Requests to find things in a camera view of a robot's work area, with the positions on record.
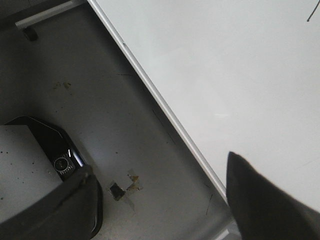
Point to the black robot base with panel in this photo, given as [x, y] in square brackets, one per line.
[36, 157]

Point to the torn tape patch on floor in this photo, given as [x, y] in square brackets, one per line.
[123, 193]

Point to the white whiteboard with aluminium frame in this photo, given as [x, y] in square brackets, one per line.
[237, 76]

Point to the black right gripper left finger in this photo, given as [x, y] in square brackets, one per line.
[72, 211]

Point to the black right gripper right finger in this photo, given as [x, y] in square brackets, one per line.
[261, 210]

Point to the whiteboard stand leg with caster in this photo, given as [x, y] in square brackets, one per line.
[25, 25]

